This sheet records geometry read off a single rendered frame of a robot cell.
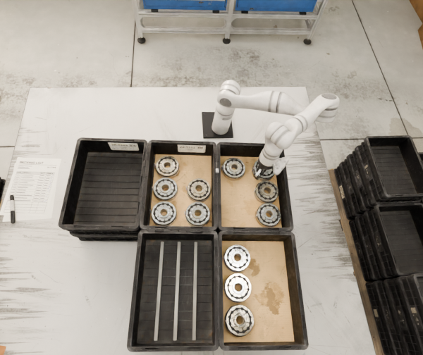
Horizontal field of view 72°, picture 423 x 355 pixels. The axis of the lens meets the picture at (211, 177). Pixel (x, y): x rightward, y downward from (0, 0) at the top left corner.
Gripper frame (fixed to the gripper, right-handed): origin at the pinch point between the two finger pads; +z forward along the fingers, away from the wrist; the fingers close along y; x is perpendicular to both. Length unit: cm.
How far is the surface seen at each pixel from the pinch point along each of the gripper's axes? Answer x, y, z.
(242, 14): -109, -151, 55
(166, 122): -59, 0, 15
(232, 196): -3.5, 16.4, 2.2
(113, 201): -41, 51, 2
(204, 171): -20.5, 14.9, 2.2
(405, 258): 91, -36, 47
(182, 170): -28.3, 21.1, 2.3
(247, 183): -2.1, 7.1, 2.2
